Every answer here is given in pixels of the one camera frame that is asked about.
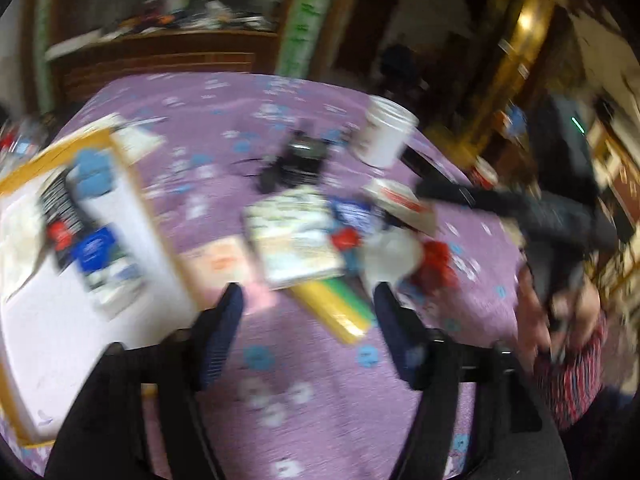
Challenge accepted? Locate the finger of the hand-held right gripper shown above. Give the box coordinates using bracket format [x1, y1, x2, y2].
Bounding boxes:
[417, 181, 531, 222]

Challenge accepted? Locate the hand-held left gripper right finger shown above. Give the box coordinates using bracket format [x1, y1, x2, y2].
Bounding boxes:
[372, 282, 571, 480]

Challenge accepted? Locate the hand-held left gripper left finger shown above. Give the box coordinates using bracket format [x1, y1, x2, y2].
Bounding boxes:
[45, 282, 246, 480]

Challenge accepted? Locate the yellow green packet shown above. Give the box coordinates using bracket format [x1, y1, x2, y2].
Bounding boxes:
[292, 277, 377, 346]

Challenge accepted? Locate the red plastic bag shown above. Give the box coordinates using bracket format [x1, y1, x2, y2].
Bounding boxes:
[412, 240, 459, 294]

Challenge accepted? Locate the lemon print tissue pack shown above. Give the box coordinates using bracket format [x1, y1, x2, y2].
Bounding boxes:
[242, 187, 347, 291]

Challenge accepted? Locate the white box with yellow rim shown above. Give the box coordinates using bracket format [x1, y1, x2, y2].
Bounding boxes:
[0, 127, 201, 448]

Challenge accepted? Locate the person's right forearm striped sleeve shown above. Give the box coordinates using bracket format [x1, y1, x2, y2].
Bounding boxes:
[532, 310, 618, 431]

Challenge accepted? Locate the person's right hand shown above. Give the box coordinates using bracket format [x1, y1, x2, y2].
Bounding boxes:
[515, 260, 608, 361]

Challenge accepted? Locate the red white bucket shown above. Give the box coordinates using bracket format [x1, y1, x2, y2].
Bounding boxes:
[470, 157, 501, 189]

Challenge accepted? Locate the black phone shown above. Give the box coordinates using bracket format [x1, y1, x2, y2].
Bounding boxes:
[400, 145, 471, 192]

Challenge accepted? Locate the pink tissue pack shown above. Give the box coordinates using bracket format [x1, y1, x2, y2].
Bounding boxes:
[182, 237, 257, 302]

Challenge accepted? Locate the white red-labelled packet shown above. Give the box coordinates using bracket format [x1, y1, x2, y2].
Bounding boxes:
[362, 177, 438, 236]

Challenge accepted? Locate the white plastic bag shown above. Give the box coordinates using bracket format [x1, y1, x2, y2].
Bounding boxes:
[360, 227, 426, 292]

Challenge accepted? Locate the purple floral tablecloth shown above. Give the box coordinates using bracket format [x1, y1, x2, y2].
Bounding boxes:
[0, 72, 531, 480]

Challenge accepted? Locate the white plastic jar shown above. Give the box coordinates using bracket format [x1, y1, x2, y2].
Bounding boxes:
[352, 96, 420, 168]

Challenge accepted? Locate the small red item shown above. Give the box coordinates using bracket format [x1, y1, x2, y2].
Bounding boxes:
[330, 227, 363, 254]

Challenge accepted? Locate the blue printed packet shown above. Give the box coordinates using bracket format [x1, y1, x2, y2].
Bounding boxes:
[330, 200, 386, 241]

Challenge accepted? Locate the blue white packet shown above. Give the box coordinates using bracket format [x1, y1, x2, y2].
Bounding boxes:
[72, 227, 147, 312]

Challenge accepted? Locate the black motor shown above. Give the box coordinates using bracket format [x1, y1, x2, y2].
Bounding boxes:
[257, 130, 334, 194]

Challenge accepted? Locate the blue rolled cloth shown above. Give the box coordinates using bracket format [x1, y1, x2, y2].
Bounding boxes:
[72, 147, 119, 199]

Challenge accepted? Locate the black packet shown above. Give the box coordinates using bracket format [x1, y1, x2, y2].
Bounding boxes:
[37, 169, 86, 276]

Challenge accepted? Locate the white notebook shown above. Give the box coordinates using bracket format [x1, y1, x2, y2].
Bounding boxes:
[75, 112, 168, 167]

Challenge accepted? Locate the wooden glass cabinet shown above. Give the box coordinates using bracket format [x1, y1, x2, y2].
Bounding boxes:
[35, 0, 301, 106]

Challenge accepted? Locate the clear plastic bag clutter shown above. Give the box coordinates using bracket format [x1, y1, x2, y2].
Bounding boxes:
[0, 115, 51, 172]

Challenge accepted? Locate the pile of cabinet clutter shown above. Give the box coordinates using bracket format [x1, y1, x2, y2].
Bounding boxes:
[100, 0, 278, 43]

